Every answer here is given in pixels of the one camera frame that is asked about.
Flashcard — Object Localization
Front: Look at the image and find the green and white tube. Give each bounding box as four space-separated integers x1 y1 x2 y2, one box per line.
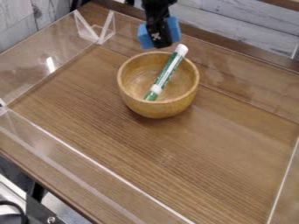
144 44 188 101

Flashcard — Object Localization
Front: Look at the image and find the black cable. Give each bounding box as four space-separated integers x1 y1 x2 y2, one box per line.
0 200 31 224

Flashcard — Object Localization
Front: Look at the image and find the light wooden bowl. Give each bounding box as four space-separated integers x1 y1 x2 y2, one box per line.
116 52 200 119

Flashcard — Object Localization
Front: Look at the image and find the clear acrylic tray wall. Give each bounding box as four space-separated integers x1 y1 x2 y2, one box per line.
0 5 299 224

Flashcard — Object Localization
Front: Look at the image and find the blue rectangular block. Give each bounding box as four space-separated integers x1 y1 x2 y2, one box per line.
137 17 182 49

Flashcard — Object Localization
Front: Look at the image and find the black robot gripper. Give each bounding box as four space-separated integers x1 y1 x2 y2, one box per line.
141 0 178 49

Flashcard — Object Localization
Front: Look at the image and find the black metal table leg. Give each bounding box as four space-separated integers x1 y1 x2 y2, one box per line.
25 183 67 224

